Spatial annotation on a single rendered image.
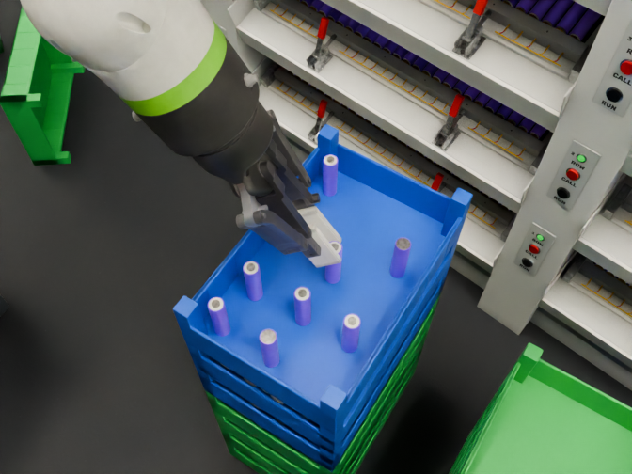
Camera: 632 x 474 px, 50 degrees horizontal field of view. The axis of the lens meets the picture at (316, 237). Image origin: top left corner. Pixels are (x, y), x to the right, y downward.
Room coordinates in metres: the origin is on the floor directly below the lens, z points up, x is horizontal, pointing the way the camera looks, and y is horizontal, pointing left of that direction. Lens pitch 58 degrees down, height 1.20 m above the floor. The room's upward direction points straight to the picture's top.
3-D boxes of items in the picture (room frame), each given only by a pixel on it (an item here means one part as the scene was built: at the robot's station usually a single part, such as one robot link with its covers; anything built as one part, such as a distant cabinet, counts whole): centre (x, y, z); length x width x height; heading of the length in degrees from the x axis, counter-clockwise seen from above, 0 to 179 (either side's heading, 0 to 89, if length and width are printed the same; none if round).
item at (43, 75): (1.09, 0.59, 0.10); 0.30 x 0.08 x 0.20; 4
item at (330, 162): (0.52, -0.02, 0.52); 0.02 x 0.02 x 0.06
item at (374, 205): (0.39, -0.02, 0.52); 0.30 x 0.20 x 0.08; 148
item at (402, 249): (0.40, -0.10, 0.52); 0.02 x 0.02 x 0.06
